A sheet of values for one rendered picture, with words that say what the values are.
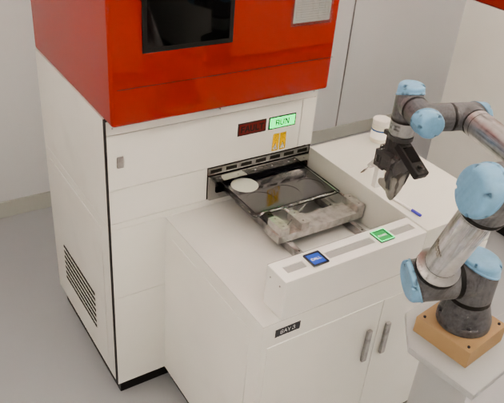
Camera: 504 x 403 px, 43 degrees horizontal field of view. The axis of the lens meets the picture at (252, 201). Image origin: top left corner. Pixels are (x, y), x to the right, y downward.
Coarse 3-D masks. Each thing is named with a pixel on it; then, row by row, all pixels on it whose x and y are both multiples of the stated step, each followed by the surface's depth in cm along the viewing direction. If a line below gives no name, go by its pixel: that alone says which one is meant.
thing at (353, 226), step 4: (316, 200) 239; (320, 200) 237; (324, 200) 236; (320, 204) 238; (324, 204) 236; (328, 204) 234; (332, 204) 234; (344, 224) 228; (348, 224) 226; (352, 224) 224; (356, 224) 225; (348, 228) 227; (352, 228) 225; (356, 228) 223; (360, 228) 223; (352, 232) 225; (356, 232) 223; (360, 232) 222
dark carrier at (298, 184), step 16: (256, 176) 238; (272, 176) 239; (288, 176) 240; (304, 176) 240; (240, 192) 227; (256, 192) 228; (272, 192) 229; (288, 192) 230; (304, 192) 230; (320, 192) 231; (256, 208) 219; (272, 208) 220
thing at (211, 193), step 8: (272, 160) 240; (280, 160) 241; (288, 160) 243; (296, 160) 245; (240, 168) 233; (248, 168) 234; (256, 168) 236; (264, 168) 238; (208, 176) 227; (216, 176) 227; (224, 176) 229; (232, 176) 231; (240, 176) 233; (208, 184) 227; (208, 192) 229; (216, 192) 231; (224, 192) 233
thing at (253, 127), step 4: (264, 120) 227; (244, 124) 223; (248, 124) 224; (252, 124) 225; (256, 124) 226; (260, 124) 227; (264, 124) 228; (240, 128) 223; (244, 128) 224; (248, 128) 225; (252, 128) 226; (256, 128) 227; (260, 128) 228; (264, 128) 229; (240, 132) 224; (244, 132) 225; (248, 132) 226; (252, 132) 227
